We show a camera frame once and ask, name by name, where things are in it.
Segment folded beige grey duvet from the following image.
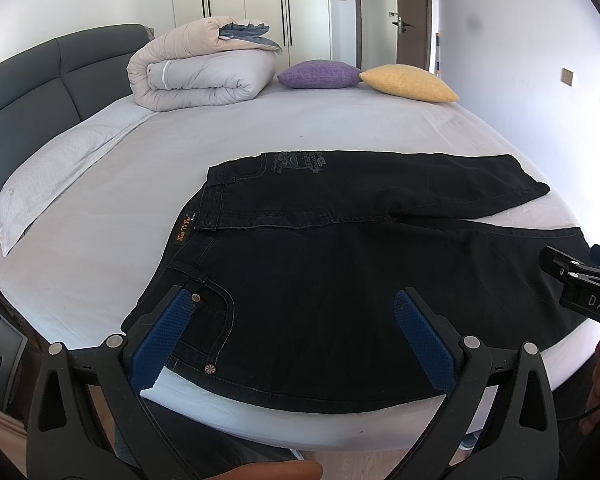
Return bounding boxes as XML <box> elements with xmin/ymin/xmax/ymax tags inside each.
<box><xmin>126</xmin><ymin>16</ymin><xmax>282</xmax><ymax>112</ymax></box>

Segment purple cushion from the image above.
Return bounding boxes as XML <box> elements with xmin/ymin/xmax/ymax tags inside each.
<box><xmin>277</xmin><ymin>60</ymin><xmax>362</xmax><ymax>89</ymax></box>

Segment yellow cushion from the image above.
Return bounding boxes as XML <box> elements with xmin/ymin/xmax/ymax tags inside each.
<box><xmin>360</xmin><ymin>64</ymin><xmax>460</xmax><ymax>103</ymax></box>

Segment folded blue garment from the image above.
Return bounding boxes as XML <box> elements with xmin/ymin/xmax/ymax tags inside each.
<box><xmin>219</xmin><ymin>22</ymin><xmax>280</xmax><ymax>51</ymax></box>

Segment dark grey headboard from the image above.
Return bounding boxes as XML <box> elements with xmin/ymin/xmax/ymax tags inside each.
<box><xmin>0</xmin><ymin>24</ymin><xmax>149</xmax><ymax>191</ymax></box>

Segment brown door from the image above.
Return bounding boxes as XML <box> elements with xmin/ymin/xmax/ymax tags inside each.
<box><xmin>396</xmin><ymin>0</ymin><xmax>432</xmax><ymax>70</ymax></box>

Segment upper wall socket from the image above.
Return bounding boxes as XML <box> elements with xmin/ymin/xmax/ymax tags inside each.
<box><xmin>560</xmin><ymin>68</ymin><xmax>573</xmax><ymax>86</ymax></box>

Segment black denim pants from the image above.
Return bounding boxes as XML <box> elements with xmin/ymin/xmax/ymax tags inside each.
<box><xmin>134</xmin><ymin>151</ymin><xmax>590</xmax><ymax>414</ymax></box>

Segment white pillow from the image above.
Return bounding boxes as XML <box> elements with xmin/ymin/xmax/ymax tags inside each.
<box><xmin>0</xmin><ymin>98</ymin><xmax>154</xmax><ymax>255</ymax></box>

